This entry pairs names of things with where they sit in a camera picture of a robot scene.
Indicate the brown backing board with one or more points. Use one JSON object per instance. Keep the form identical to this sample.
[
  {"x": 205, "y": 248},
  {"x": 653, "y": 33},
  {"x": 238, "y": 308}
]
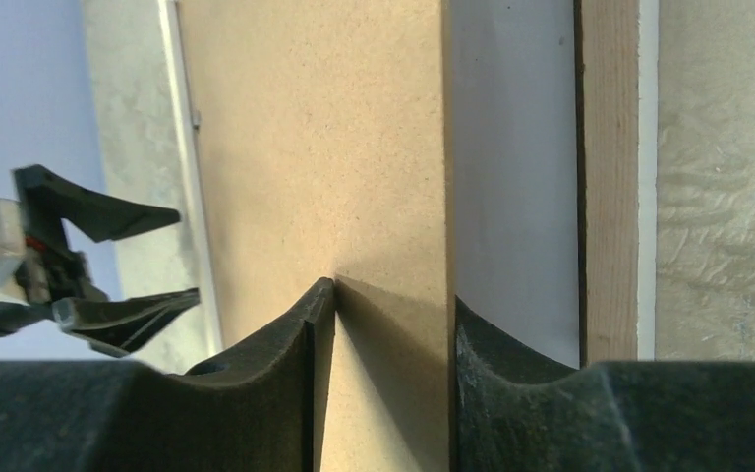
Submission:
[{"x": 324, "y": 151}]

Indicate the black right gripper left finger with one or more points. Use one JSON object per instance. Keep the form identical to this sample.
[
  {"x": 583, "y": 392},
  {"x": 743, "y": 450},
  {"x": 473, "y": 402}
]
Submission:
[{"x": 256, "y": 406}]

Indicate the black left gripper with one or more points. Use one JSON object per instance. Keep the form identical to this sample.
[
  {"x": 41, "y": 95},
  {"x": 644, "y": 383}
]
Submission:
[{"x": 55, "y": 277}]

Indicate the wooden picture frame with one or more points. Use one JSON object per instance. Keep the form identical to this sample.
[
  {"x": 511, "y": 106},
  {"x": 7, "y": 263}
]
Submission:
[{"x": 616, "y": 71}]

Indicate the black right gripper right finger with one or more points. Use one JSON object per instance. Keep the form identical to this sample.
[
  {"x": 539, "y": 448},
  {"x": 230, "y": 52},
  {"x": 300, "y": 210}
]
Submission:
[{"x": 518, "y": 410}]

